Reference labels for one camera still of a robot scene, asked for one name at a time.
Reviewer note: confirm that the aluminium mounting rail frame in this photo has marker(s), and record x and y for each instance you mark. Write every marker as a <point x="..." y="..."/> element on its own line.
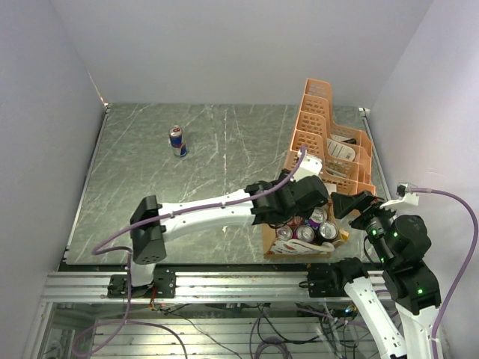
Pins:
<point x="184" y="287"/>

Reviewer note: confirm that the white paper card box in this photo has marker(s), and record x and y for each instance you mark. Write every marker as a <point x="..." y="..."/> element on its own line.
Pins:
<point x="331" y="187"/>

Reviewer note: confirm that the silver top soda can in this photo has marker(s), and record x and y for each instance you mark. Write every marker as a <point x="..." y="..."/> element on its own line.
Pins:
<point x="284" y="233"/>

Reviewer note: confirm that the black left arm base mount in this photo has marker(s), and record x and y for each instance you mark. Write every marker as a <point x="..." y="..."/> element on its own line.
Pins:
<point x="163" y="286"/>

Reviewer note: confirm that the blue silver energy drink can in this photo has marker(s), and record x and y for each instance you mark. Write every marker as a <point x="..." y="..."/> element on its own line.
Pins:
<point x="177" y="141"/>

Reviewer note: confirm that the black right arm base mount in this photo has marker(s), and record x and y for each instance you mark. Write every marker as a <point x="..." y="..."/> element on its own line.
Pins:
<point x="327" y="280"/>

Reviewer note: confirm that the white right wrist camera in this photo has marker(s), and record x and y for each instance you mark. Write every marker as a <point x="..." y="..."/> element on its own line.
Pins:
<point x="406" y="198"/>

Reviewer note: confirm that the black yellow soda can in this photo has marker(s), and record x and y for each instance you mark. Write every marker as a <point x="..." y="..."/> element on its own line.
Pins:
<point x="328" y="231"/>

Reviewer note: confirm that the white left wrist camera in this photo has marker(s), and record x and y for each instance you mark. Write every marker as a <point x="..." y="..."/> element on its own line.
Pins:
<point x="308" y="165"/>

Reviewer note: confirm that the peach plastic file organizer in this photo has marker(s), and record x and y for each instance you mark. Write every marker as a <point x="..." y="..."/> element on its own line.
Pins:
<point x="315" y="123"/>

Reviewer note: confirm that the white label packet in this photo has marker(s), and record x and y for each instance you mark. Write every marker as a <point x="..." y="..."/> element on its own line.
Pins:
<point x="340" y="150"/>

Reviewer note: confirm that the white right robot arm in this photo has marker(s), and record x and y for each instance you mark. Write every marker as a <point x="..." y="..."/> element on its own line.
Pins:
<point x="400" y="241"/>

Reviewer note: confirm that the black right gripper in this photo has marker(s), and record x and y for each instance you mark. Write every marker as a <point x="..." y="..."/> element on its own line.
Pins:
<point x="345" y="203"/>

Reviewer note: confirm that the purple Fanta can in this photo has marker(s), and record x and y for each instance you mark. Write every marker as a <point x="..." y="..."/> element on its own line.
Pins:
<point x="318" y="216"/>

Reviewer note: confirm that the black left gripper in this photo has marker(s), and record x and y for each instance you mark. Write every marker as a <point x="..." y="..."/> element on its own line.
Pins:
<point x="290" y="183"/>

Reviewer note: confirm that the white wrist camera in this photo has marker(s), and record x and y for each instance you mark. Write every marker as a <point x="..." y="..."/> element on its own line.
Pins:
<point x="308" y="165"/>
<point x="406" y="198"/>

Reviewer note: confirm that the watermelon print canvas bag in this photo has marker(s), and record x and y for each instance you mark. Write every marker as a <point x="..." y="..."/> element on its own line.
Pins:
<point x="273" y="248"/>

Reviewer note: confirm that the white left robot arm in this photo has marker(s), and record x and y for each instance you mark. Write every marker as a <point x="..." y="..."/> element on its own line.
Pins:
<point x="154" y="224"/>

